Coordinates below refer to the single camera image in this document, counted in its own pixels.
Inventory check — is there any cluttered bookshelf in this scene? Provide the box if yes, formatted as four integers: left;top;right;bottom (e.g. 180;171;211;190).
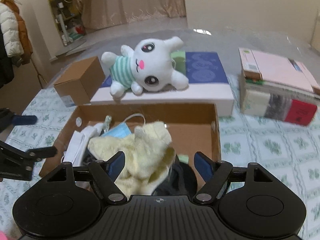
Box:
49;0;86;46

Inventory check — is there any black round cloth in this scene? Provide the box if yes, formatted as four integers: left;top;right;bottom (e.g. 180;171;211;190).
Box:
152;157;198;198

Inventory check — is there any light green cloth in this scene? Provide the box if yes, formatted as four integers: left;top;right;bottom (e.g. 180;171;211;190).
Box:
178;154;189;164

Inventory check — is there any open cardboard tray box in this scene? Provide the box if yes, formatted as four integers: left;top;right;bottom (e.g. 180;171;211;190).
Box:
38;102;222;196

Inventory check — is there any green patterned tablecloth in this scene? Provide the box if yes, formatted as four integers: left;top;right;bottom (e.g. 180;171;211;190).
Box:
7;88;319;239

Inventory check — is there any pink flat box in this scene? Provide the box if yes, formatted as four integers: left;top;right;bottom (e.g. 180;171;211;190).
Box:
239;48;319;95

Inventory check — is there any box with red panel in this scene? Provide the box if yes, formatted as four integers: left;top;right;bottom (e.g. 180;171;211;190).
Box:
239;77;318;126

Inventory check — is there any small closed cardboard box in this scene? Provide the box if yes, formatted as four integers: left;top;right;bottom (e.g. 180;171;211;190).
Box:
54;56;105;107

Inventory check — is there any green sponge block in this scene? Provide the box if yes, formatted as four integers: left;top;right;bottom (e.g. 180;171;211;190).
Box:
171;51;186;75

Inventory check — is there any white puffer jacket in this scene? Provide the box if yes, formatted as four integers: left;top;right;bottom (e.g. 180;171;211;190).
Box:
0;3;24;57

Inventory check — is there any blue face mask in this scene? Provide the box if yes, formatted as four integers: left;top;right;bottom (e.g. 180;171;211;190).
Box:
100;113;146;138

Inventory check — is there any beige curtain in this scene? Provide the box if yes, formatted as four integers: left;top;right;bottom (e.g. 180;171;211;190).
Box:
74;0;186;30

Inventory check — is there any pink lidded cylinder container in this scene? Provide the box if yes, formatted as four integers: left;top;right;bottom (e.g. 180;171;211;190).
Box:
0;231;8;240

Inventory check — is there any cream fuzzy cloth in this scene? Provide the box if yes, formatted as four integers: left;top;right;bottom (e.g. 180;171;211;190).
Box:
88;121;176;198

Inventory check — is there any brown jacket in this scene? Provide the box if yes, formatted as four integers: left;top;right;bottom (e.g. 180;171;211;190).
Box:
1;0;33;67

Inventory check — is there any white box with blue top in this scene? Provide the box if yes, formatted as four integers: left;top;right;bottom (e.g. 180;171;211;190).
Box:
91;51;234;117

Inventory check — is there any black jacket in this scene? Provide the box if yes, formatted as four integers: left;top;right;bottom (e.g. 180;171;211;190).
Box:
0;30;14;88

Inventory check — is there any white bunny plush toy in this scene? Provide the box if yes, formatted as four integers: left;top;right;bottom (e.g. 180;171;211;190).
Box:
101;36;189;99

